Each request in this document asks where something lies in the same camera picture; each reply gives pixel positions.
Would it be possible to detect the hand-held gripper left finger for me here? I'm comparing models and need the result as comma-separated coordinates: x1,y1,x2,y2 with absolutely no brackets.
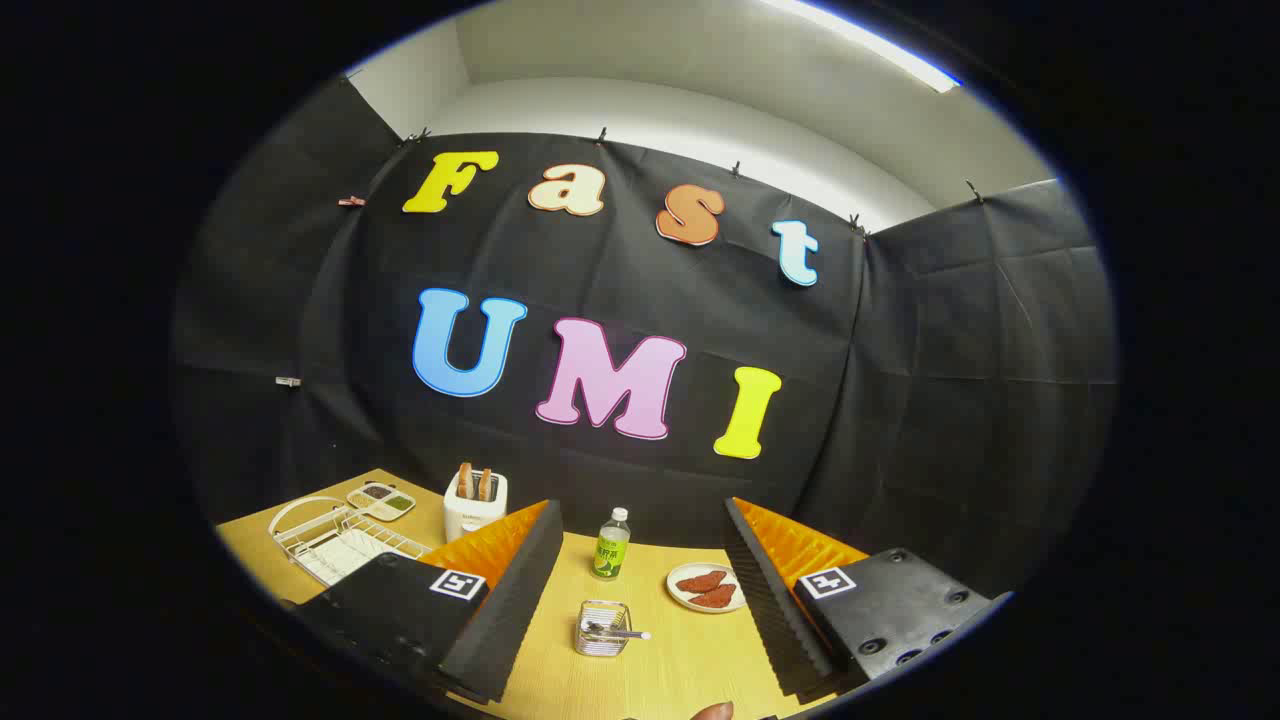
280,498,565,705

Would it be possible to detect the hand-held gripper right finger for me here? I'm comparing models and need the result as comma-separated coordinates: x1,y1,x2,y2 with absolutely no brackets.
722,496,1013,703

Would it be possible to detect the silver wire basket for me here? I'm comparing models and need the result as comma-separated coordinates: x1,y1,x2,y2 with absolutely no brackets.
574,600,633,658

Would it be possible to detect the white wire dish rack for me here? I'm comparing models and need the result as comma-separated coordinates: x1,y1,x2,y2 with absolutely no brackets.
268,496,433,587

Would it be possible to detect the white round dish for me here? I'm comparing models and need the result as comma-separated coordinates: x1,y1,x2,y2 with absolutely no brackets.
665,562,747,614

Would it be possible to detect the white toaster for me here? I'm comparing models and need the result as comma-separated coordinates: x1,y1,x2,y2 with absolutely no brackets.
443,470,509,543

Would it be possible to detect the green label drink bottle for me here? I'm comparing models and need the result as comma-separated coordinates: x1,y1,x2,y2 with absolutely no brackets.
592,507,632,581

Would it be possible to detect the compartment seasoning tray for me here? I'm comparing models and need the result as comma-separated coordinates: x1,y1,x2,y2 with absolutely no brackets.
346,482,417,522

